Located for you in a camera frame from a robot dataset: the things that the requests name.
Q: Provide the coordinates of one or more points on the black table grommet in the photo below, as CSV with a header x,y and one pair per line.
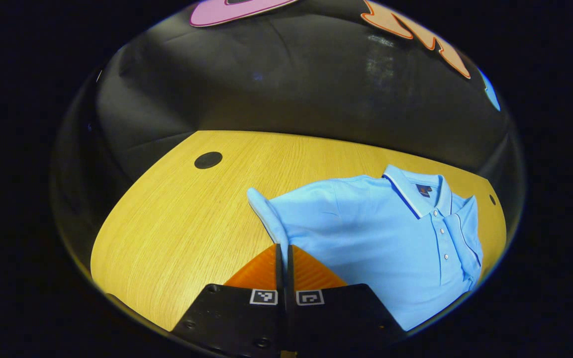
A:
x,y
208,160
492,199

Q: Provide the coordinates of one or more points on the black backdrop cloth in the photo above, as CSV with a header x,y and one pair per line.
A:
x,y
291,84

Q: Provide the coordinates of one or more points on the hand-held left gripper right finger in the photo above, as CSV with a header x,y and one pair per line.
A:
x,y
336,318

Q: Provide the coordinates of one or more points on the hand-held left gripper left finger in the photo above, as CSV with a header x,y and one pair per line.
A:
x,y
246,318

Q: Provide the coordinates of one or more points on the light blue T-shirt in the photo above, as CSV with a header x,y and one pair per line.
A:
x,y
366,238

